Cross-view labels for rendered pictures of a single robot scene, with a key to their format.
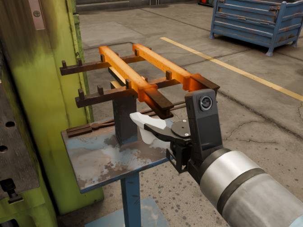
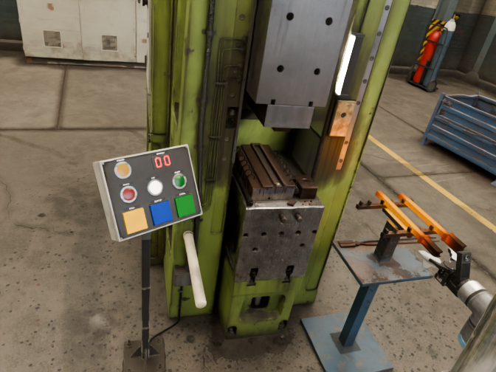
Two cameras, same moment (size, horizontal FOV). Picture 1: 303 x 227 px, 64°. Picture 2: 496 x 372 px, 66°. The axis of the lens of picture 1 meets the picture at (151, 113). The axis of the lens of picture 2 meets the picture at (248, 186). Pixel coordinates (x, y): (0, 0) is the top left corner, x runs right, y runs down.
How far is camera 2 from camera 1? 127 cm
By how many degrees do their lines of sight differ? 6
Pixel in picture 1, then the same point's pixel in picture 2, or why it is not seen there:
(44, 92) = not seen: hidden behind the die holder
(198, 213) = (400, 336)
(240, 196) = (477, 297)
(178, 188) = (381, 311)
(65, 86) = (333, 206)
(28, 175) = (302, 266)
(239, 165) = (477, 286)
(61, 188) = not seen: hidden behind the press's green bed
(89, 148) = (358, 259)
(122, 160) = (383, 272)
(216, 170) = (468, 286)
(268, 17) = not seen: outside the picture
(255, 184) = (484, 294)
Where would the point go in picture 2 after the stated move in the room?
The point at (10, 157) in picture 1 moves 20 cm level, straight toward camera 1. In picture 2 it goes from (302, 252) to (326, 280)
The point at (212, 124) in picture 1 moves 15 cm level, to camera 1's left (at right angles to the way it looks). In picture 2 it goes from (467, 267) to (426, 257)
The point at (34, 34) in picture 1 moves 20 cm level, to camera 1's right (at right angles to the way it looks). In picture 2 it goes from (333, 172) to (373, 181)
